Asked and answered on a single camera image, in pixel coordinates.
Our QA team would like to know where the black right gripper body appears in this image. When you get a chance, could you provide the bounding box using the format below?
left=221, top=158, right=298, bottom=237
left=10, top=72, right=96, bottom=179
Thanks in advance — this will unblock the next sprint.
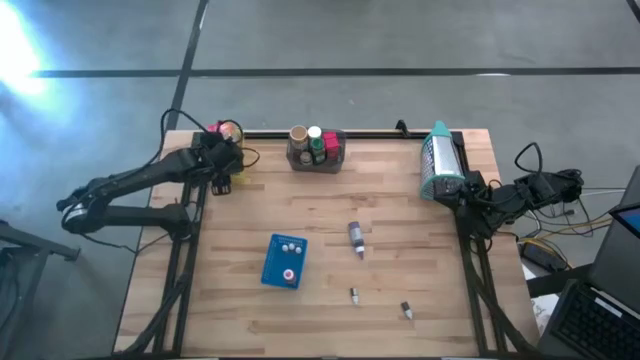
left=457, top=172, right=496, bottom=211

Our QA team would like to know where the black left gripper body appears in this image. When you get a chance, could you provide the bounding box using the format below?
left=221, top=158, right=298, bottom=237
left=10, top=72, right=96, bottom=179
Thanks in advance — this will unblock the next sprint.
left=194, top=132, right=246, bottom=176

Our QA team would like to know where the tan-lidded brown spice jar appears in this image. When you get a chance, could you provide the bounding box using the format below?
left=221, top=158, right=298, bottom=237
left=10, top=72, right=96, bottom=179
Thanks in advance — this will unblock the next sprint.
left=289, top=124, right=310, bottom=151

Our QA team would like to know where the green-lidded spice jar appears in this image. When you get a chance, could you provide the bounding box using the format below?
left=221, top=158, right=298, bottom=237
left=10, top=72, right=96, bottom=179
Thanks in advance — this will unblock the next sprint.
left=309, top=137, right=327, bottom=165

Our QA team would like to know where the red-lidded spice tin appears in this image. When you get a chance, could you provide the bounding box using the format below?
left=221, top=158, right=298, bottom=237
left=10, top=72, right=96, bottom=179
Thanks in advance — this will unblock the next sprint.
left=322, top=131, right=341, bottom=161

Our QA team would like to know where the purple icing bottle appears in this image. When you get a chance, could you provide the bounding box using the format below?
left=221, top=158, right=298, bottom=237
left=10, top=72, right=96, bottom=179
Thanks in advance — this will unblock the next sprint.
left=347, top=220, right=367, bottom=261

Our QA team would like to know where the clear yellow plastic bin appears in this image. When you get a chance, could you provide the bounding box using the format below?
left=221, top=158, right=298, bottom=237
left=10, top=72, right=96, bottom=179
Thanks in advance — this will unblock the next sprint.
left=202, top=128, right=251, bottom=187

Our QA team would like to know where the teal-framed metal box grater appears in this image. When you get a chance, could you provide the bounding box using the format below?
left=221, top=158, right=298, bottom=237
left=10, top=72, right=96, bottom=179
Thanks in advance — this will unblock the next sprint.
left=418, top=119, right=467, bottom=201

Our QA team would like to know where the black power brick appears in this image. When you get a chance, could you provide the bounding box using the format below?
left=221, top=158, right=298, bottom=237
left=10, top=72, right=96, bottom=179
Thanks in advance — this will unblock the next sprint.
left=519, top=241, right=557, bottom=272

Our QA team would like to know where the dark grey plastic bin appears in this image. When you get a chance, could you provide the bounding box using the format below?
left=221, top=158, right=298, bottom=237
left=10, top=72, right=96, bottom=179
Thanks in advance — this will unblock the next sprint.
left=285, top=127, right=347, bottom=175

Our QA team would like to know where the blue plastic basket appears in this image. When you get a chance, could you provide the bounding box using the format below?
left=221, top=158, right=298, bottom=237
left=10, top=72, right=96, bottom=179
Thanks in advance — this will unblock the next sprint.
left=259, top=232, right=309, bottom=291

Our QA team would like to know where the blue lit screen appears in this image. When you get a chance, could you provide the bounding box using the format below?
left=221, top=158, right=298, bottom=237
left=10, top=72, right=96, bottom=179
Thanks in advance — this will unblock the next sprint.
left=610, top=202, right=640, bottom=240

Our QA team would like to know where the grey laptop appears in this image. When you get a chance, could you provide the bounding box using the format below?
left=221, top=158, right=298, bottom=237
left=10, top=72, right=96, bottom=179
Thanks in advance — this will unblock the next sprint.
left=536, top=164, right=640, bottom=360

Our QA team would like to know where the black metal stand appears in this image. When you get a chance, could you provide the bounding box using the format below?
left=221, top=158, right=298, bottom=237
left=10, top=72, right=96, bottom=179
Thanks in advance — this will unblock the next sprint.
left=0, top=219, right=82, bottom=360

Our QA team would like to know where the black aluminium table frame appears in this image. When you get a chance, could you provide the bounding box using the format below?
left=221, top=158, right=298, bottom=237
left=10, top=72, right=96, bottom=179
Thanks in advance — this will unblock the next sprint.
left=112, top=128, right=539, bottom=360

